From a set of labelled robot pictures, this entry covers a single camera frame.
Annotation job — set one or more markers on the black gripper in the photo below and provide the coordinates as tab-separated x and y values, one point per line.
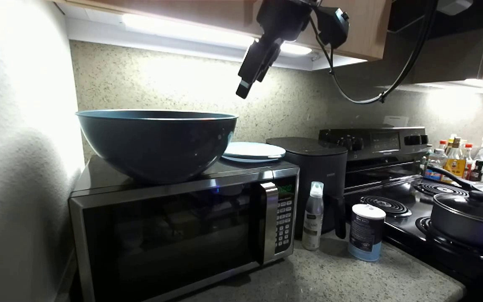
284	18

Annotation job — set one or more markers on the large blue bowl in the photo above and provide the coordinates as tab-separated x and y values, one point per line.
158	145

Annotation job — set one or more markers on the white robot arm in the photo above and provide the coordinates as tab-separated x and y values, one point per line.
453	6

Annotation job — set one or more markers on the under-cabinet light strip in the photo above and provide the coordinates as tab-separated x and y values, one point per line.
185	31

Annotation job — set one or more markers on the white plate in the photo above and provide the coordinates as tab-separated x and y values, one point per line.
252	152

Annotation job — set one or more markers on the black air fryer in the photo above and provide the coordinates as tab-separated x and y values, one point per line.
319	169

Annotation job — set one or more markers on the black electric stove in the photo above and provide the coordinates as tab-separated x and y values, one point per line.
386	162

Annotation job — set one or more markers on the white spray bottle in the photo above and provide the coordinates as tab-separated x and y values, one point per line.
312	219

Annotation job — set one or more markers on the stainless steel microwave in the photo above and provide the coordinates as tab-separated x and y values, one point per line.
185	236

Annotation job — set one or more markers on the stove coil burner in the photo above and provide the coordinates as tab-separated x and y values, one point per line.
386	206

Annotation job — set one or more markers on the dark range hood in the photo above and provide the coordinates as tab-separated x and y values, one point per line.
448	45

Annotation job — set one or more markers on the clear plastic bottle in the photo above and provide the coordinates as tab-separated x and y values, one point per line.
436	154

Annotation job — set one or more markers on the blue canister with white lid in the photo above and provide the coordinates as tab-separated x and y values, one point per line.
366	236

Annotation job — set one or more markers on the yellow oil bottle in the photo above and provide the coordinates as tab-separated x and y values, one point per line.
455	160

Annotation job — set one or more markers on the red capped sauce bottle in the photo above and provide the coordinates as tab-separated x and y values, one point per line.
468	154

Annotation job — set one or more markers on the pan with glass lid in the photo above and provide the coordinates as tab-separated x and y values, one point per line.
470	219

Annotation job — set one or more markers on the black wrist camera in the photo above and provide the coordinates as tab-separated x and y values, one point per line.
332	26

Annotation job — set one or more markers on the wooden wall cabinet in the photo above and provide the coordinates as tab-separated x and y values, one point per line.
359	28

